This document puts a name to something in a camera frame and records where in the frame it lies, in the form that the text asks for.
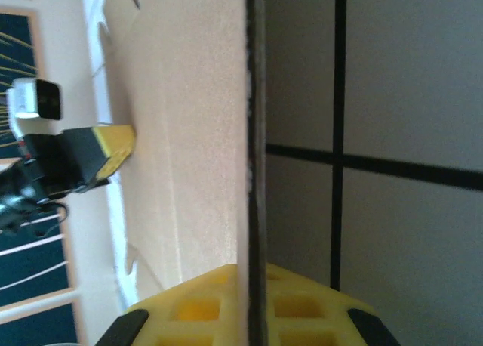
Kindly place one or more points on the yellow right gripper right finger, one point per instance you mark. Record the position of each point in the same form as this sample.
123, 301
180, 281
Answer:
332, 316

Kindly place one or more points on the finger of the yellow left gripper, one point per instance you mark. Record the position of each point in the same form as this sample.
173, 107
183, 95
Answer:
113, 142

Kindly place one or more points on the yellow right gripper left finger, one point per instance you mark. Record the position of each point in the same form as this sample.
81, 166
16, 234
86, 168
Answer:
188, 285

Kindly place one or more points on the brown cardboard box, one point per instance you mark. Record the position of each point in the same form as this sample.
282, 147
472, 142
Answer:
188, 134

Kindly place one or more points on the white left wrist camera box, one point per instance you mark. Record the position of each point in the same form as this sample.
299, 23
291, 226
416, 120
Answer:
34, 100

